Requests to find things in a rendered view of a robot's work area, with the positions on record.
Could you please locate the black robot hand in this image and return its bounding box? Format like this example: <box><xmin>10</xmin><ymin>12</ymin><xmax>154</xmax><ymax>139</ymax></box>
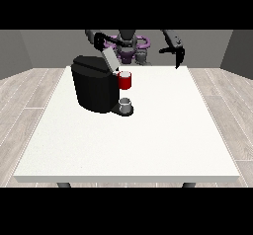
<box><xmin>158</xmin><ymin>44</ymin><xmax>187</xmax><ymax>70</ymax></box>
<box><xmin>93</xmin><ymin>32</ymin><xmax>127</xmax><ymax>52</ymax></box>

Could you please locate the pale grey machine lid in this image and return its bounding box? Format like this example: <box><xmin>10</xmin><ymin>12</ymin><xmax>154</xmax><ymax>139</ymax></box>
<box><xmin>100</xmin><ymin>46</ymin><xmax>121</xmax><ymax>72</ymax></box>

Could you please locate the small grey coffee pod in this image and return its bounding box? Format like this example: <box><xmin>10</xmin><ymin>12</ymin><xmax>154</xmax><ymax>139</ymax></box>
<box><xmin>135</xmin><ymin>49</ymin><xmax>148</xmax><ymax>65</ymax></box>

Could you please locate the black coffee machine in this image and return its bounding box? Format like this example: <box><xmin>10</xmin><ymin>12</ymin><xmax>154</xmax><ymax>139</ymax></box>
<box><xmin>70</xmin><ymin>54</ymin><xmax>134</xmax><ymax>117</ymax></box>

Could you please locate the red pod holder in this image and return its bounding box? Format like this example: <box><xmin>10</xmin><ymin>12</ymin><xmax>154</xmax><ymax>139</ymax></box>
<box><xmin>117</xmin><ymin>70</ymin><xmax>133</xmax><ymax>91</ymax></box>

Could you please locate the small grey cup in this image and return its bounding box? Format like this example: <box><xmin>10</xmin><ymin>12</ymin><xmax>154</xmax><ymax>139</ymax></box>
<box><xmin>119</xmin><ymin>97</ymin><xmax>133</xmax><ymax>114</ymax></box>

